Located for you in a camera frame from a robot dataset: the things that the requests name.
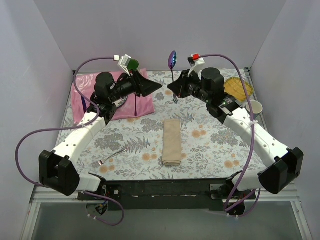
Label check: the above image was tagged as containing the purple knife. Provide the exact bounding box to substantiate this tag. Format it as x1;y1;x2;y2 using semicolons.
81;97;87;113

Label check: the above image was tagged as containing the pink cloth placemat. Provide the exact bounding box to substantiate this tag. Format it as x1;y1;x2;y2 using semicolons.
71;72;155;125

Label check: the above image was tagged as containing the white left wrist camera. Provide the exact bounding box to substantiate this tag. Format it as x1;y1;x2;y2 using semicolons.
117;54;132;75

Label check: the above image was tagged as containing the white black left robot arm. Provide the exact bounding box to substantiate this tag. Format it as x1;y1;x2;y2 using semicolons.
39;70;162;200

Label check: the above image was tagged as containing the purple fork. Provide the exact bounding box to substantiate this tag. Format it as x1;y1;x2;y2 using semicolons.
134;96;138;117

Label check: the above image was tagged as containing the grey white mug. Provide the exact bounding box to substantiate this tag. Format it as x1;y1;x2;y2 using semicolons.
245;100;263;120

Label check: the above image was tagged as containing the green inside ceramic mug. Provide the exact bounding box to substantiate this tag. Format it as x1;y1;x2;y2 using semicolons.
127;58;140;71

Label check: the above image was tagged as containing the aluminium frame rail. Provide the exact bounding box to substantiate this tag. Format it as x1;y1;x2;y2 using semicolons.
21;187;313;240

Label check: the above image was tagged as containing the floral ceramic plate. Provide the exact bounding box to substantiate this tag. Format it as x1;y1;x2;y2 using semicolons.
114;96;128;108

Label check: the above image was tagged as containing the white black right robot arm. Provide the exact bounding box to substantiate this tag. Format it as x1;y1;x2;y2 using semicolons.
168;67;304;199

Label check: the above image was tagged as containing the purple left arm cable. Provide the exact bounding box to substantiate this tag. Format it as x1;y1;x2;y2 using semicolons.
15;56;125;226

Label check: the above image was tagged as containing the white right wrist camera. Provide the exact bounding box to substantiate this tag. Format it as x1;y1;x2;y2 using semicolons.
187;53;205;76

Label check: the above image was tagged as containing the beige cloth napkin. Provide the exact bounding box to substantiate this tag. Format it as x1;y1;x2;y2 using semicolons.
162;118;182;167

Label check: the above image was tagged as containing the floral patterned table mat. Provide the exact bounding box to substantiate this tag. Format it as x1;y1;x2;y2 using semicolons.
75;69;264;181

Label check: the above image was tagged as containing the silver fork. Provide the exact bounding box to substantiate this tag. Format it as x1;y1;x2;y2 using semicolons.
91;147;129;168

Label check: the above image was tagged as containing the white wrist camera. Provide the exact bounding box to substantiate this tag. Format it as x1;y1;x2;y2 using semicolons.
187;53;205;76
117;54;132;75

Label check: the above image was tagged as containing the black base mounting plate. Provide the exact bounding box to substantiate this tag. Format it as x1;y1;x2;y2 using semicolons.
77;178;256;211

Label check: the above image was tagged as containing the yellow woven bamboo tray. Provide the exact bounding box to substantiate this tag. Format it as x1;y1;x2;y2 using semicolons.
224;76;247;103

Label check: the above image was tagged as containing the iridescent spoon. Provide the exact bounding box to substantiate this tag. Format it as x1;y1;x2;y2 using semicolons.
168;50;178;104

